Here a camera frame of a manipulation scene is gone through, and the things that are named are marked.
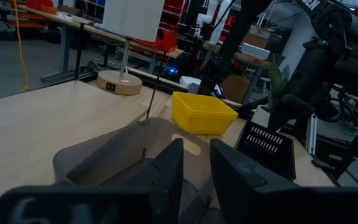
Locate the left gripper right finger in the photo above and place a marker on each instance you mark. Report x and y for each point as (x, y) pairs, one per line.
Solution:
(244, 193)

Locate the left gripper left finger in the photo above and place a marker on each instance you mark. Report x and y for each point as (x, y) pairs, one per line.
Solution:
(163, 186)

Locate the black slotted plastic basket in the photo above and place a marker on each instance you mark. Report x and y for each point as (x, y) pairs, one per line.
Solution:
(269, 158)

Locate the large black tray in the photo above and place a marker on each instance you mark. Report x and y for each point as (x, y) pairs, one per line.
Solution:
(113, 149)

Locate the yellow slotted plastic basket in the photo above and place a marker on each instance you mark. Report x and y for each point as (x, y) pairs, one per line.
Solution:
(197, 118)

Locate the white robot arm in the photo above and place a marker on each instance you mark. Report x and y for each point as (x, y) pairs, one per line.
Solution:
(221, 18)

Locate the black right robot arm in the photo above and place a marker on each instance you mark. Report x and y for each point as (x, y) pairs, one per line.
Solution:
(331, 62)

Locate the brown cardboard box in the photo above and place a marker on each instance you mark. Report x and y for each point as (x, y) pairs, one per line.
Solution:
(235, 88)

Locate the green plant in white pot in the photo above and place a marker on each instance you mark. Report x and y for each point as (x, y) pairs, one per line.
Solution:
(277, 81)

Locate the white box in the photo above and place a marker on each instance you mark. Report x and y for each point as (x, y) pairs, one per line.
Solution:
(255, 51)

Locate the red storage bins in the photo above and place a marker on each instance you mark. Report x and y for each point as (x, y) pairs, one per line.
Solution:
(169, 40)

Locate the black support column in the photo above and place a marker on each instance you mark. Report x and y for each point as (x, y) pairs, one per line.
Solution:
(238, 34)

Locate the table lamp with white shade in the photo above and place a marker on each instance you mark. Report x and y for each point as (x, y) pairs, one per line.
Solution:
(129, 18)

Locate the wooden desk with grey legs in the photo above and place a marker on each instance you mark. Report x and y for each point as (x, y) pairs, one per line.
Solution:
(73, 23)

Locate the black aluminium table frame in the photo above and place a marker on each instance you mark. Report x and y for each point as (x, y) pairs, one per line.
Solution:
(160, 81)

